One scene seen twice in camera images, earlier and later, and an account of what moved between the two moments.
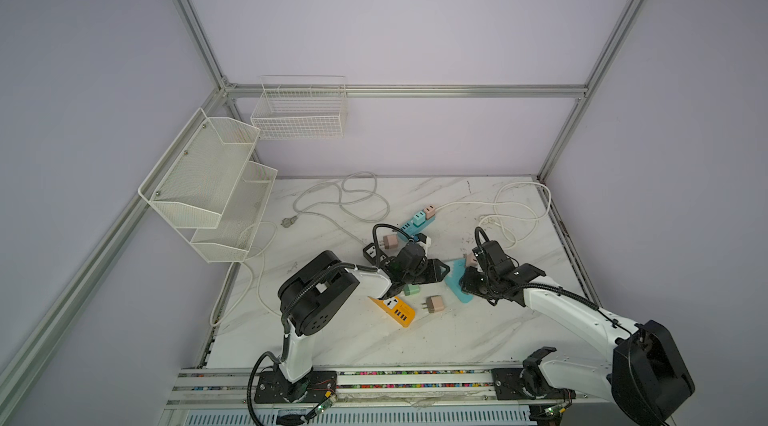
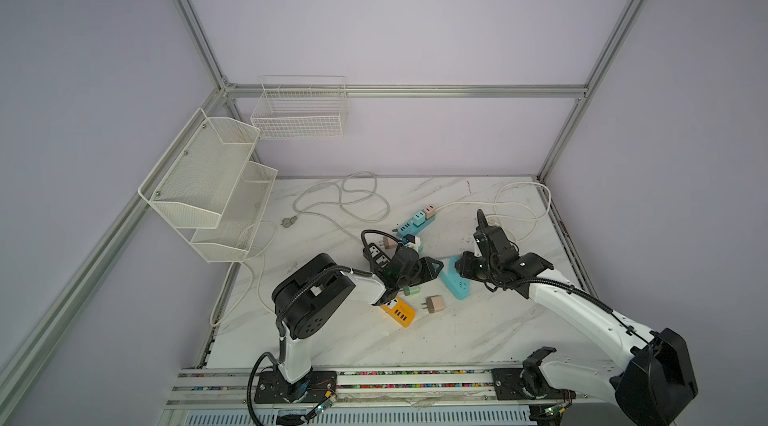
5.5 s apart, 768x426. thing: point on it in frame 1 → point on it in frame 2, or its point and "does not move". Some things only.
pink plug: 390,241 does not move
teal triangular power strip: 453,282 does not move
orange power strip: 395,309 does not move
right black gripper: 466,283 → 463,266
